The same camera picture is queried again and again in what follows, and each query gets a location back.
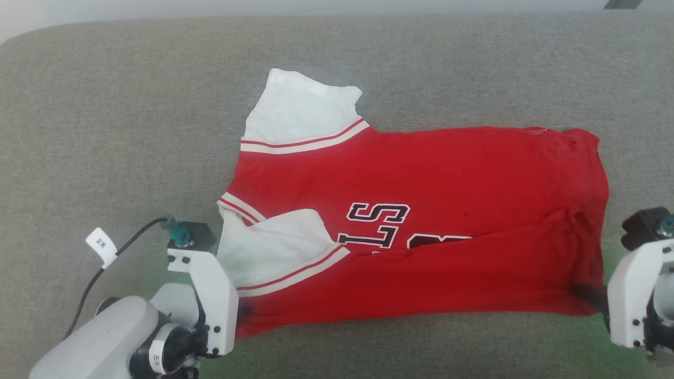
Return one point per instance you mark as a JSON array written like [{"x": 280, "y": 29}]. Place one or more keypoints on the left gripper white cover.
[{"x": 218, "y": 300}]

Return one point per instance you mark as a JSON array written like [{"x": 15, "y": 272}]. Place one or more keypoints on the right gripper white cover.
[{"x": 629, "y": 295}]

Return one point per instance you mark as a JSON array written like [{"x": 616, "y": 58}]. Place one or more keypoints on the red white basketball jersey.
[{"x": 447, "y": 179}]

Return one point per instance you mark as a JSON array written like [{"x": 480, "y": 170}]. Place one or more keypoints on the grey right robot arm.
[{"x": 664, "y": 316}]

